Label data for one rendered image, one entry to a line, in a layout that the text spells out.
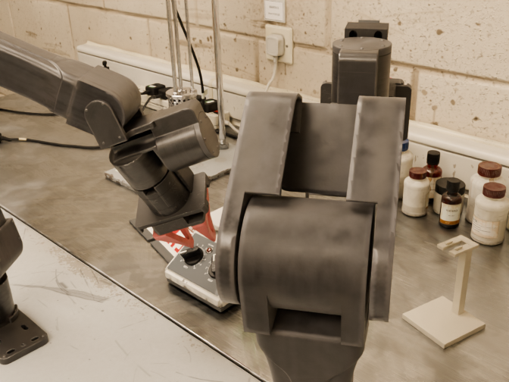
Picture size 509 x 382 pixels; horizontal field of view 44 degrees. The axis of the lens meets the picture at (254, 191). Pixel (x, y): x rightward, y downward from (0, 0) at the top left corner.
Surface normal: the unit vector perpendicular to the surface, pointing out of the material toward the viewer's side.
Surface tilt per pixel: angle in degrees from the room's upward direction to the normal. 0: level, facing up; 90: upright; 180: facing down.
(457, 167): 90
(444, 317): 0
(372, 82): 90
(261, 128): 38
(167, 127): 90
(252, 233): 44
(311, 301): 106
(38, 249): 0
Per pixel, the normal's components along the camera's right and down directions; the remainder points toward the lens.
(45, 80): -0.26, 0.32
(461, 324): -0.03, -0.90
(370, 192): -0.17, -0.44
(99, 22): -0.70, 0.33
